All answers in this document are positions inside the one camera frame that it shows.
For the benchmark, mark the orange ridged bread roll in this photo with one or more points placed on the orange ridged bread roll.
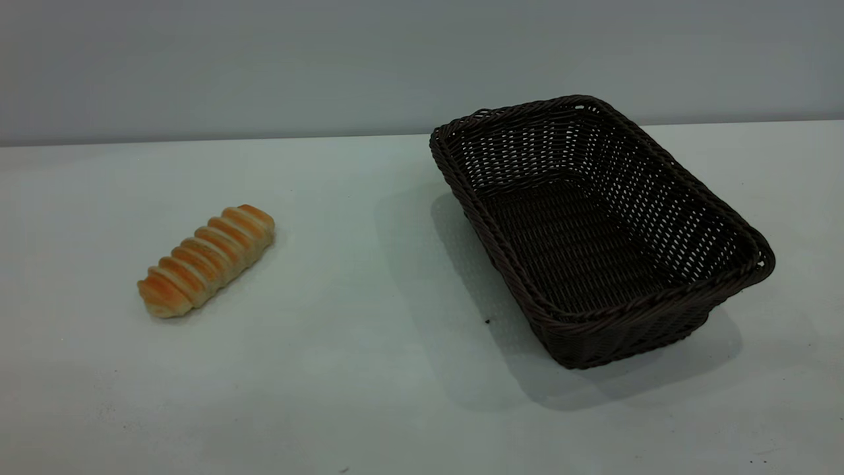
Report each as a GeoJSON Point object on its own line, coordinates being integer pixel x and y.
{"type": "Point", "coordinates": [204, 260]}

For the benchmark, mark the black woven wicker basket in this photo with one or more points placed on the black woven wicker basket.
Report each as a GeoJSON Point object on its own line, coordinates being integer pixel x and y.
{"type": "Point", "coordinates": [573, 264]}

